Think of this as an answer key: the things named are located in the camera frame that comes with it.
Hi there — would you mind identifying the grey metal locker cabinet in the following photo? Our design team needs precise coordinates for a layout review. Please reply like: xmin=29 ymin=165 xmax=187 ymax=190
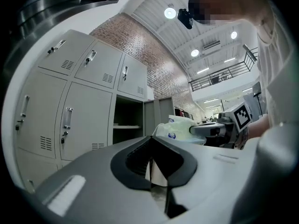
xmin=14 ymin=28 xmax=148 ymax=191

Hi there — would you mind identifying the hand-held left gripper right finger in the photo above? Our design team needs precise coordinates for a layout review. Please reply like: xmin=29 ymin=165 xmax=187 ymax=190
xmin=151 ymin=135 xmax=259 ymax=224

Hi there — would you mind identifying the person's head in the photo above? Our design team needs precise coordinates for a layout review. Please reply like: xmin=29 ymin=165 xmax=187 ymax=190
xmin=188 ymin=0 xmax=275 ymax=28

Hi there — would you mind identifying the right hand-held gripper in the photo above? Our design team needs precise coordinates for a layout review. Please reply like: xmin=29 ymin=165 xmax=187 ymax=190
xmin=189 ymin=102 xmax=253 ymax=149

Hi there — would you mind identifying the black balcony railing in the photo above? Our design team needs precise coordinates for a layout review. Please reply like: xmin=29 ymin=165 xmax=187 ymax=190
xmin=188 ymin=44 xmax=259 ymax=92

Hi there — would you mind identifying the white plastic bagged item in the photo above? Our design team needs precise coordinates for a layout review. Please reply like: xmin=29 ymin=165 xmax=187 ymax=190
xmin=153 ymin=114 xmax=207 ymax=146

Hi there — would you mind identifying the open grey locker door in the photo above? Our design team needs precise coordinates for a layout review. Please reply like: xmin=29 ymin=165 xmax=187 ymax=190
xmin=142 ymin=96 xmax=176 ymax=137

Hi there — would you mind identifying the white ceiling air conditioner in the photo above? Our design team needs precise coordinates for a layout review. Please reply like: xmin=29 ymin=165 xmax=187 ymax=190
xmin=202 ymin=40 xmax=221 ymax=50

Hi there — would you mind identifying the person's right forearm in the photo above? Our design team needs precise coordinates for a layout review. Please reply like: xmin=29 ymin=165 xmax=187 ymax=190
xmin=247 ymin=114 xmax=271 ymax=141

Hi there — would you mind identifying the black tripod stand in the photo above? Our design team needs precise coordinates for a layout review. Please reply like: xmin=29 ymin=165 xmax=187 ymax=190
xmin=252 ymin=82 xmax=266 ymax=121

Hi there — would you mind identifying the black head-worn camera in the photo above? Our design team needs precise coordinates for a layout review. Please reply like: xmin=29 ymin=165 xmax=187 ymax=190
xmin=177 ymin=7 xmax=194 ymax=30

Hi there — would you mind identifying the rack of hanging clothes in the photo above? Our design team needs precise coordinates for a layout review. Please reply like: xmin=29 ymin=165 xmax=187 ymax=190
xmin=174 ymin=108 xmax=195 ymax=120

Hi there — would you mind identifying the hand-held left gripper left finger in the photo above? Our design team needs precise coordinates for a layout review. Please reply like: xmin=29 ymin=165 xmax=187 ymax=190
xmin=35 ymin=135 xmax=169 ymax=224

